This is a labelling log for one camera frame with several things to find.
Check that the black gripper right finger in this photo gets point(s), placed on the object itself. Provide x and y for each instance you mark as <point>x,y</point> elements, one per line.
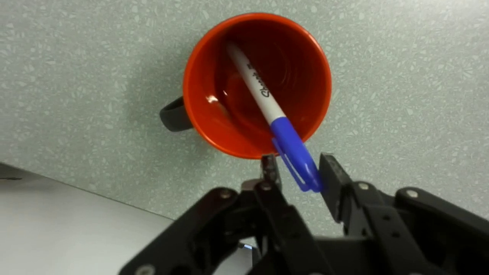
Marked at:
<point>406,223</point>

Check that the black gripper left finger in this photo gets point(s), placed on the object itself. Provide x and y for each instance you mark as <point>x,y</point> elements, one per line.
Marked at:
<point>203,229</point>

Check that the red cup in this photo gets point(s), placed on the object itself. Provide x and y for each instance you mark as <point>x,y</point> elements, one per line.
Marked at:
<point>295,70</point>

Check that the blue capped white pen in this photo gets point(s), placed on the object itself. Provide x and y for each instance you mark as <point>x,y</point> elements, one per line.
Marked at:
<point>292,145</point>

